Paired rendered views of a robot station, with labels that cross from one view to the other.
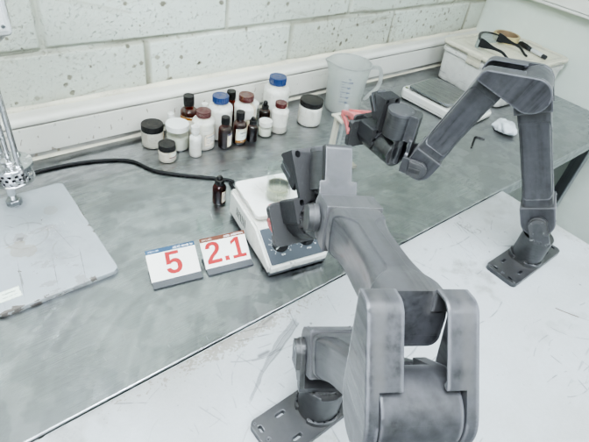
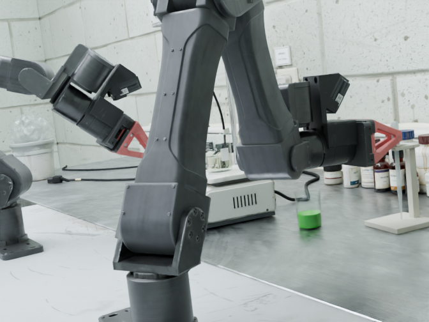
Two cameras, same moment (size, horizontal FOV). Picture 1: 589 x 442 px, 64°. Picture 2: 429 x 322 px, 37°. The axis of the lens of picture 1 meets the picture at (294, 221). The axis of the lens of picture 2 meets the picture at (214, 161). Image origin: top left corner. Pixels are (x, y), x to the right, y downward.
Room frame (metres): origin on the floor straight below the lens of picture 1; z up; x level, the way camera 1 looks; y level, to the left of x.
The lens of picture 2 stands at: (1.00, -1.10, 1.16)
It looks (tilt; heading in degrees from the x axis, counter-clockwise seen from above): 7 degrees down; 103
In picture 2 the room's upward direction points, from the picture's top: 6 degrees counter-clockwise
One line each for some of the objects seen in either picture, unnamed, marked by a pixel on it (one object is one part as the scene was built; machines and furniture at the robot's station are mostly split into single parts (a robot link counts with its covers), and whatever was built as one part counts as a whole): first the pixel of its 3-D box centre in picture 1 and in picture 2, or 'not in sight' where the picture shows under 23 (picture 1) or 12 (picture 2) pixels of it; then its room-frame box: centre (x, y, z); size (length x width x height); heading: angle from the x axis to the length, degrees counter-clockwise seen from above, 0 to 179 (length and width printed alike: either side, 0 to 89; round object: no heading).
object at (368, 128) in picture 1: (379, 113); (331, 107); (0.96, -0.14, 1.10); 0.07 x 0.06 x 0.11; 126
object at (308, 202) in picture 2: not in sight; (308, 209); (0.91, -0.06, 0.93); 0.04 x 0.04 x 0.06
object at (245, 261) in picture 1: (226, 252); not in sight; (0.64, 0.12, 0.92); 0.09 x 0.06 x 0.04; 123
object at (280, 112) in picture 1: (280, 116); not in sight; (1.17, 0.09, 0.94); 0.05 x 0.05 x 0.09
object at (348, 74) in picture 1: (351, 85); not in sight; (1.38, -0.10, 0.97); 0.18 x 0.13 x 0.15; 101
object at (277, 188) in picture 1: (278, 183); (216, 153); (0.74, 0.04, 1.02); 0.06 x 0.05 x 0.08; 161
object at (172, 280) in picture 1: (173, 264); not in sight; (0.58, 0.20, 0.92); 0.09 x 0.06 x 0.04; 123
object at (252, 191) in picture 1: (272, 195); (227, 173); (0.76, 0.05, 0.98); 0.12 x 0.12 x 0.01; 34
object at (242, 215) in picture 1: (275, 219); (217, 198); (0.73, 0.04, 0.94); 0.22 x 0.13 x 0.08; 34
